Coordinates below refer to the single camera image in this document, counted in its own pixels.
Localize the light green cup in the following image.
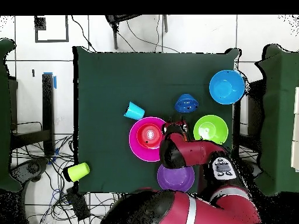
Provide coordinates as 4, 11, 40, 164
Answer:
67, 162, 91, 183

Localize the large pink bowl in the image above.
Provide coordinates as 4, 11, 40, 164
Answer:
128, 116, 167, 163

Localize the blue tape strip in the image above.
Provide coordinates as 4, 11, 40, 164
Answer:
43, 71, 57, 89

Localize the light blue cup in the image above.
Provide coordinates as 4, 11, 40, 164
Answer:
123, 101, 146, 121

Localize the black metal frame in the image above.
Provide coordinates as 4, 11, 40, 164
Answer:
10, 73, 56, 157

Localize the small dark blue bowl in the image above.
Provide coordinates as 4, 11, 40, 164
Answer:
174, 93, 200, 114

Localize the black cable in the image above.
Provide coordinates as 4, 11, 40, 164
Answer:
70, 15, 98, 53

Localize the large light blue bowl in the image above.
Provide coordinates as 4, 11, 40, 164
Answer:
208, 69, 246, 105

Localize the green bowl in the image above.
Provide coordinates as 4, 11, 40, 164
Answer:
193, 114, 229, 146

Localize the small orange bowl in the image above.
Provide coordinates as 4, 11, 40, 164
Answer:
136, 122, 164, 150

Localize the green cloth side table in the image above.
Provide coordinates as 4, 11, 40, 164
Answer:
254, 44, 299, 197
0, 38, 23, 193

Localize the dark green table cloth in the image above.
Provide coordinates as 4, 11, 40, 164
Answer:
72, 45, 241, 196

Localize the black rectangular box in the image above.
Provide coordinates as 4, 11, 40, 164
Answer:
65, 186, 91, 221

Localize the black camera tripod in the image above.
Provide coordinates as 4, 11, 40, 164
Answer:
104, 15, 169, 50

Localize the tangled cable bundle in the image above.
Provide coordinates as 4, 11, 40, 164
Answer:
10, 134, 122, 224

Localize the grey chair base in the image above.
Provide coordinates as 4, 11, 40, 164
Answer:
10, 157, 50, 185

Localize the purple bowl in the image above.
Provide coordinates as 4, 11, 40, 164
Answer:
157, 163, 196, 193

